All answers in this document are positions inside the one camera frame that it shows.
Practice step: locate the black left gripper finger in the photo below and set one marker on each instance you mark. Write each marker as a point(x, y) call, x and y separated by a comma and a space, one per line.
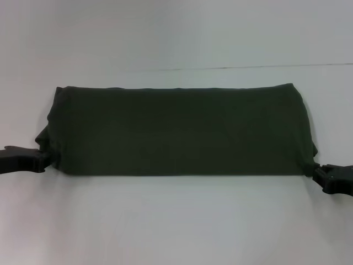
point(44, 157)
point(40, 168)

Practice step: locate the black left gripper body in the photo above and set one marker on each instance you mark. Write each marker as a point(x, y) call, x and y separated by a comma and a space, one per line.
point(16, 161)

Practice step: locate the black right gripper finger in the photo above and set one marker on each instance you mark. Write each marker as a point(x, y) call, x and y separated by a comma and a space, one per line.
point(322, 169)
point(321, 183)

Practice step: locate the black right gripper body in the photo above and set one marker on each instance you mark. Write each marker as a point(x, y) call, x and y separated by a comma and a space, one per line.
point(342, 180)

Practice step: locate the dark green printed t-shirt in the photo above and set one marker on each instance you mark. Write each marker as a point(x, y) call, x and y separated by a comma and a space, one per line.
point(176, 132)

